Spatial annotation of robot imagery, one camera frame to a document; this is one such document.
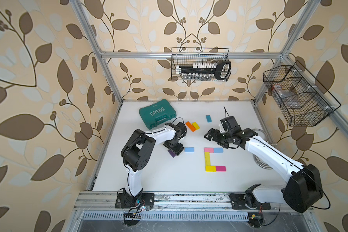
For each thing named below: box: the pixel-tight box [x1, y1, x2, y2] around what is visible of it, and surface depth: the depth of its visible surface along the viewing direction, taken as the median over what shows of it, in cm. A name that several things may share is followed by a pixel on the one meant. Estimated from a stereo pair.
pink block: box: [203, 147, 215, 155], surface depth 94 cm
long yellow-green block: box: [204, 151, 211, 166], surface depth 92 cm
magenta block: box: [215, 165, 227, 172], surface depth 86 cm
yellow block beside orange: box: [191, 121, 201, 131], surface depth 107 cm
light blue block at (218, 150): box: [213, 147, 224, 154], surface depth 93 cm
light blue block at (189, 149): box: [184, 146, 195, 153], surface depth 95 cm
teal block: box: [205, 115, 213, 123], surface depth 110 cm
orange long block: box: [185, 121, 197, 132], surface depth 107 cm
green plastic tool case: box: [138, 99, 177, 130], surface depth 110 cm
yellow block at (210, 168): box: [205, 165, 217, 172], surface depth 87 cm
